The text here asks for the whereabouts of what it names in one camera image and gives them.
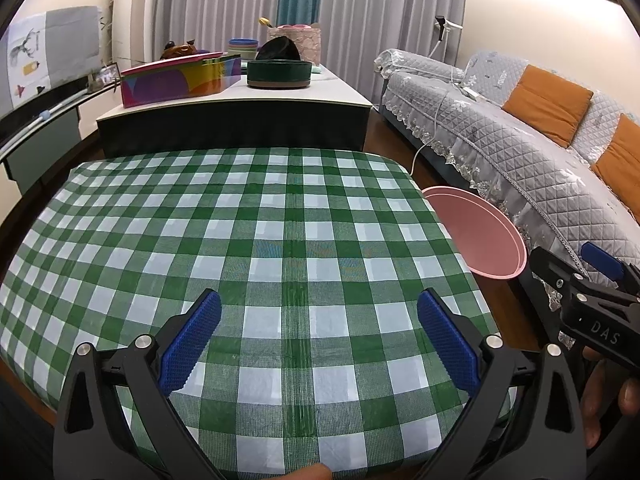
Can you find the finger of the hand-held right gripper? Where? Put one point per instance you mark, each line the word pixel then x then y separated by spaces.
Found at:
pixel 550 266
pixel 602 259

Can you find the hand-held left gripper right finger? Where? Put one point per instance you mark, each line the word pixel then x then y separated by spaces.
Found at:
pixel 447 342

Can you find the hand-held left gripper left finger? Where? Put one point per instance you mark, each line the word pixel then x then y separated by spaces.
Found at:
pixel 192 342

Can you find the pink plastic bin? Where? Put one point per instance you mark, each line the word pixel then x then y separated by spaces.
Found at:
pixel 480 235

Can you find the person's right hand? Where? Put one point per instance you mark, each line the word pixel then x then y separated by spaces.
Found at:
pixel 595 400

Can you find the person's left hand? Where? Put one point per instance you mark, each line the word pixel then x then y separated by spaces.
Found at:
pixel 310 474

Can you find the orange cushion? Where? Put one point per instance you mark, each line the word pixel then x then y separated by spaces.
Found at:
pixel 622 160
pixel 547 105

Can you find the grey quilted covered sofa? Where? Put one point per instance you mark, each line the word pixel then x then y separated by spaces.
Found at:
pixel 500 150

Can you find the green checkered tablecloth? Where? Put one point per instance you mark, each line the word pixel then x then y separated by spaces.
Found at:
pixel 280 240

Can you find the white charger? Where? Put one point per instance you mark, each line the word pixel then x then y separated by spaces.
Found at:
pixel 471 93

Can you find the dark television stand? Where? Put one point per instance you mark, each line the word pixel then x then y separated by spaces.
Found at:
pixel 40 155

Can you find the colourful rectangular box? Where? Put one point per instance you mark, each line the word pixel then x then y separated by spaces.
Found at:
pixel 170 82

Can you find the white-topped coffee table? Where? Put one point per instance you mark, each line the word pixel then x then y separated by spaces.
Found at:
pixel 300 95

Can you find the white rod blue band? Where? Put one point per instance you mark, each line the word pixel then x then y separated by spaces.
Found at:
pixel 46 114

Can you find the dark green round tin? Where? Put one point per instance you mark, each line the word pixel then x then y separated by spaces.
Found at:
pixel 277 74

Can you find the brown stuffed toy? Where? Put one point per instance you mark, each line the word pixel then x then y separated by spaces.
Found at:
pixel 177 51

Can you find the stack of coloured bowls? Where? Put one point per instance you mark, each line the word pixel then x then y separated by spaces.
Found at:
pixel 242 47

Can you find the mint green flat item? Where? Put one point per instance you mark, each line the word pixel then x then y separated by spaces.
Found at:
pixel 316 67

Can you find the grey curtain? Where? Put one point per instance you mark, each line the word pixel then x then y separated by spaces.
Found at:
pixel 390 10
pixel 215 0

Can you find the black round lid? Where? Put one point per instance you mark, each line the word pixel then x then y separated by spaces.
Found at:
pixel 277 50

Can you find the pink fabric basket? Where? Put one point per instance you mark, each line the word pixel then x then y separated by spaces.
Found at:
pixel 307 42

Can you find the grey printed television cover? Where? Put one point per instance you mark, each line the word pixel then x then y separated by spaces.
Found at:
pixel 60 45

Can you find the small yellow object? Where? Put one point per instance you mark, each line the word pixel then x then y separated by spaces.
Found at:
pixel 265 22

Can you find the white standing air conditioner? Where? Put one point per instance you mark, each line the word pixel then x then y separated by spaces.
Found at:
pixel 132 10

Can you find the small photo frame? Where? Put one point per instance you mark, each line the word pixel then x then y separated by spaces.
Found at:
pixel 106 74

